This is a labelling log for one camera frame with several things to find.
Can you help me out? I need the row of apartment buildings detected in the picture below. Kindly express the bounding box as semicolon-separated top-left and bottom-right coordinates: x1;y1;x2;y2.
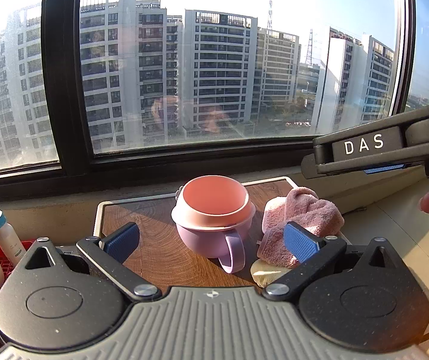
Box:
0;0;397;169

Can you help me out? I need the pink towel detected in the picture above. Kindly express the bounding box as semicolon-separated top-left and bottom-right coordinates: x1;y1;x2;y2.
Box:
257;187;344;269

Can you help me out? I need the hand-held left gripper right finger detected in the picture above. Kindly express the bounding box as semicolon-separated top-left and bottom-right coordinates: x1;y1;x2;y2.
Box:
261;222;406;302

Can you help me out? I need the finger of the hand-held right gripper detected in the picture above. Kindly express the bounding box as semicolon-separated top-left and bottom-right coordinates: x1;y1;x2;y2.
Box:
301;154;425;181
312;114;425;175

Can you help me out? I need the red basket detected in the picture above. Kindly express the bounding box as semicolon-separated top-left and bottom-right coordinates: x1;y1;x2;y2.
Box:
0;240;37;346

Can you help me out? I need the black window frame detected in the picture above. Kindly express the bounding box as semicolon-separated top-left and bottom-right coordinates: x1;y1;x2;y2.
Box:
0;0;429;196

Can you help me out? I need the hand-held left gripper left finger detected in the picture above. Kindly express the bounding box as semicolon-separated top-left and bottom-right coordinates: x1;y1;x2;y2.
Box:
16;222;162;302

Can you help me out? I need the wooden board with white rim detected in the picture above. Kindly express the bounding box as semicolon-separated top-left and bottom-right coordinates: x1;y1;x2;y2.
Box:
94;176;350;289

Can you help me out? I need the pink and purple cup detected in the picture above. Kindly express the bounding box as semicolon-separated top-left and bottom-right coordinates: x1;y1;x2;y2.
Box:
171;175;256;274

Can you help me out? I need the white bottle with blue cap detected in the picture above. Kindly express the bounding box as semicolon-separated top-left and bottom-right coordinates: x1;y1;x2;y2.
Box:
0;210;28;267

